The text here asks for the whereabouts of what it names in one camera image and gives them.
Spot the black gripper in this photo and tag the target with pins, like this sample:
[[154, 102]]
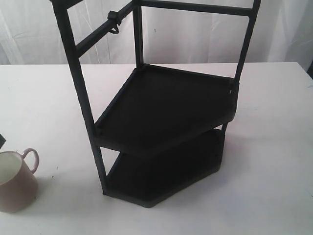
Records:
[[2, 140]]

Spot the pink ceramic mug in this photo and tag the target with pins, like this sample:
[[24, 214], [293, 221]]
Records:
[[18, 185]]

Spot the black plastic cable clip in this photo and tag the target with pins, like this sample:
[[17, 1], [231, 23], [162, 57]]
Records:
[[114, 17]]

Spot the black two-tier corner shelf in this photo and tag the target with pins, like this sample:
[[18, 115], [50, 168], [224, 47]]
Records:
[[165, 128]]

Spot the white background curtain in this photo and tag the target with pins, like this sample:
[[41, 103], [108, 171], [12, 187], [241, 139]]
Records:
[[283, 32]]

